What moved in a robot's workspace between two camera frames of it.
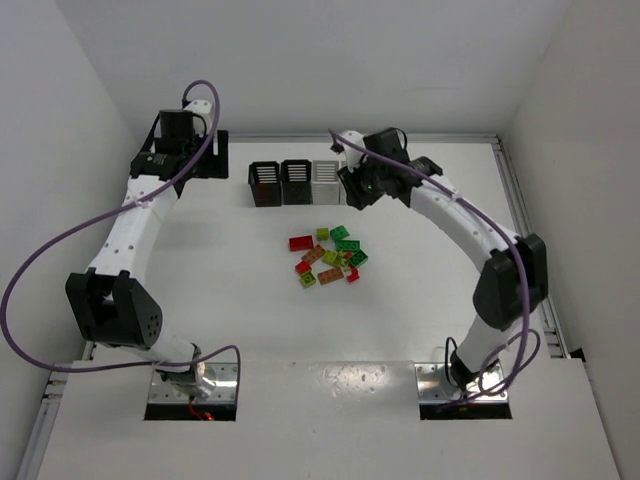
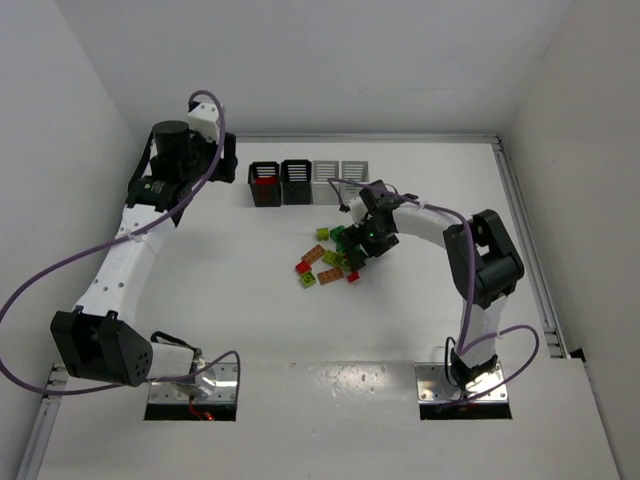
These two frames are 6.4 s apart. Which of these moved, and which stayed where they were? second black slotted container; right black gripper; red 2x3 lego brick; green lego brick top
Moved: right black gripper; red 2x3 lego brick
Stayed: green lego brick top; second black slotted container
